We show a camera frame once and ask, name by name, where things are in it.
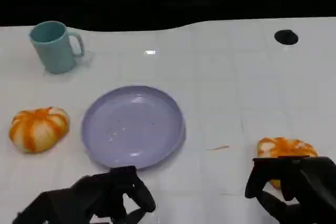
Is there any black table cable hole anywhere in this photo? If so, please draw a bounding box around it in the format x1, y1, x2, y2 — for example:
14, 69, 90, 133
274, 29, 299, 45

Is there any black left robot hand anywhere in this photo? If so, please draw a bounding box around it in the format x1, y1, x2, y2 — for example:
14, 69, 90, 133
12, 165, 156, 224

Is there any lilac plate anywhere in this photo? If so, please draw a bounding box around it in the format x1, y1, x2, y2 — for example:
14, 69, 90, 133
81, 85, 186, 170

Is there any orange and white bread roll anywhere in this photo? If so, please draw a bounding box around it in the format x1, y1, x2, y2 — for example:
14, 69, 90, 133
8, 106, 70, 154
257, 136, 318, 190

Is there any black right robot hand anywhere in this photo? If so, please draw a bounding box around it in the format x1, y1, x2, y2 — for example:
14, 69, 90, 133
244, 156, 336, 224

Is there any pale green mug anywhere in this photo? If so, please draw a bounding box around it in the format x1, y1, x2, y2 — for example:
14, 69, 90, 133
28, 20, 86, 75

